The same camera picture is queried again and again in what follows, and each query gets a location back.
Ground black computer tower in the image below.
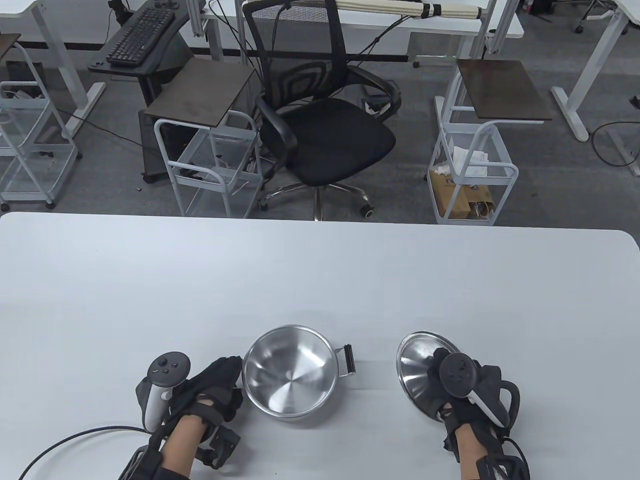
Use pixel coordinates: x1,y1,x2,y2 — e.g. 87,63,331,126
138,107,196,185

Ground dark keyboard stand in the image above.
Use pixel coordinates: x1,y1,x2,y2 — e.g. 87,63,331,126
88,0,196,108

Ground black floor cable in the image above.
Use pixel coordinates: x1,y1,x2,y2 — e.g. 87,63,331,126
65,107,146,148
592,122,640,168

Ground white cart with dark top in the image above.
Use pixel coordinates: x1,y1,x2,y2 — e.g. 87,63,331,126
428,59,553,227
0,34,83,211
145,59,266,219

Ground black mesh office chair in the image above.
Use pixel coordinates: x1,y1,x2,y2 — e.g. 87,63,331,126
241,0,402,222

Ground white desk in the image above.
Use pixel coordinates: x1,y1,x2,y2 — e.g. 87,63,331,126
551,0,640,177
189,0,525,68
0,0,107,123

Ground bundle of cream rods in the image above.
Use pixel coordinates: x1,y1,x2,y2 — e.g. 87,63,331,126
336,0,487,21

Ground black braided cable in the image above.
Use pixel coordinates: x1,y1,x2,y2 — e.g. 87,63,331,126
19,425,151,480

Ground steel pot with black handles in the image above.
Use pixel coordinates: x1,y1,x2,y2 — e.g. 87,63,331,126
242,324,359,422

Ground grey black hand controller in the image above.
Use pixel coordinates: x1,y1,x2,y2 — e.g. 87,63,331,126
438,352,521,429
135,352,192,433

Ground steel lid with black knob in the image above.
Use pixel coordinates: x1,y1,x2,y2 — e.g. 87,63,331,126
396,330,462,426

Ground white papers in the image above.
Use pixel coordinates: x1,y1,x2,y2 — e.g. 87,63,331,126
440,146,501,177

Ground person's left forearm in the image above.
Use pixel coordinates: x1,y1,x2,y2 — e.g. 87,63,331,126
159,415,210,480

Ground black keyboard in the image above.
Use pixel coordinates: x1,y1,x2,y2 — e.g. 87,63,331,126
106,6,176,68

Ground person's left hand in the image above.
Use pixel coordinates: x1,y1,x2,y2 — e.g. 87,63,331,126
164,355,245,426

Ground brown paper bag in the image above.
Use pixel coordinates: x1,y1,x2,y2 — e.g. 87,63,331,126
430,170,498,220

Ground person's right forearm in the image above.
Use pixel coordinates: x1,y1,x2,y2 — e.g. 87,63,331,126
452,427,488,480

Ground person's right hand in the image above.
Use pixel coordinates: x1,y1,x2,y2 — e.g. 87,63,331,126
431,347,503,449

